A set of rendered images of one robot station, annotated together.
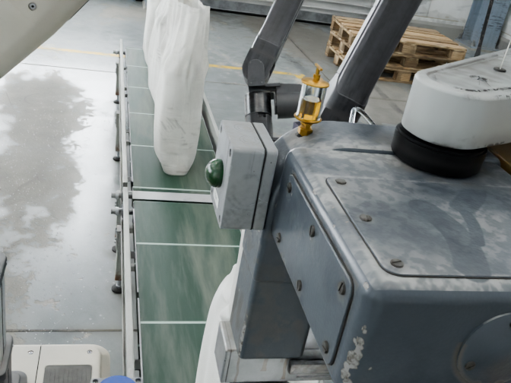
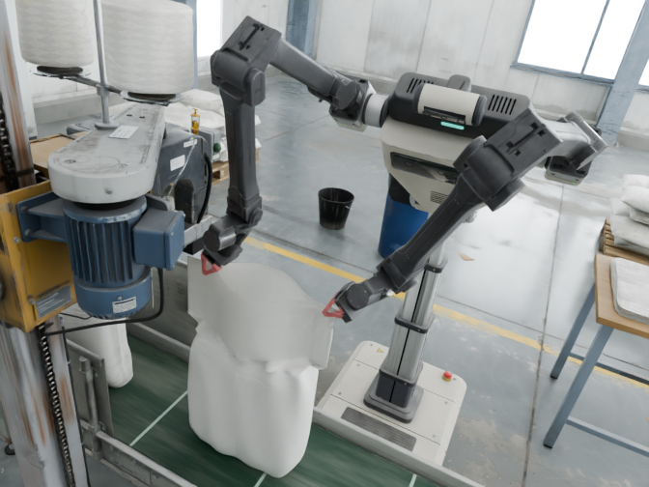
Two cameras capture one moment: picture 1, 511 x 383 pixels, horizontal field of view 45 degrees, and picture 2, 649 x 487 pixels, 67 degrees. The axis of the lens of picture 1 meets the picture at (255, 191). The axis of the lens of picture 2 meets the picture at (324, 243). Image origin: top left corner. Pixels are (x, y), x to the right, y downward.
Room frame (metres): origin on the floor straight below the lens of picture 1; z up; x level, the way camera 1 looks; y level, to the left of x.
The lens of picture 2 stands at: (1.73, -0.83, 1.77)
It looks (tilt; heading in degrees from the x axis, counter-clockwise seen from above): 29 degrees down; 128
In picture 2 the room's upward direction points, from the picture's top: 8 degrees clockwise
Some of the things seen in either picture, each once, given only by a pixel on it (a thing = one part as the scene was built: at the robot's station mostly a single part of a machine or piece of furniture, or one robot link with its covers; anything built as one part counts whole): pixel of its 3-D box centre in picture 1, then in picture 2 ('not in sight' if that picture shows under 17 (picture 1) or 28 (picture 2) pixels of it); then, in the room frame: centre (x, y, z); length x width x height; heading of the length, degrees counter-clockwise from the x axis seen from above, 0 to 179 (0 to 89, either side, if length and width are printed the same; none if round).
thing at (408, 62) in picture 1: (394, 51); not in sight; (6.55, -1.17, 0.22); 1.21 x 0.84 x 0.14; 106
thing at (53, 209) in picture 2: not in sight; (62, 219); (0.80, -0.49, 1.27); 0.12 x 0.09 x 0.09; 106
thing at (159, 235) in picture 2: not in sight; (160, 243); (0.94, -0.36, 1.25); 0.10 x 0.08 x 0.12; 131
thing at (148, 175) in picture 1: (163, 108); not in sight; (3.27, 0.60, 0.33); 2.21 x 0.39 x 0.09; 16
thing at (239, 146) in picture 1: (242, 174); (206, 144); (0.57, 0.02, 1.28); 0.08 x 0.05 x 0.09; 16
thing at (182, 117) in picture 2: not in sight; (185, 121); (-1.75, 1.50, 0.56); 0.66 x 0.42 x 0.15; 106
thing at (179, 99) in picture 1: (182, 79); not in sight; (2.57, 0.40, 0.74); 0.47 x 0.22 x 0.72; 14
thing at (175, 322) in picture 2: not in sight; (117, 274); (-0.01, -0.02, 0.53); 1.05 x 0.02 x 0.41; 16
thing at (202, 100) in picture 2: not in sight; (209, 103); (-2.16, 2.02, 0.56); 0.67 x 0.43 x 0.15; 16
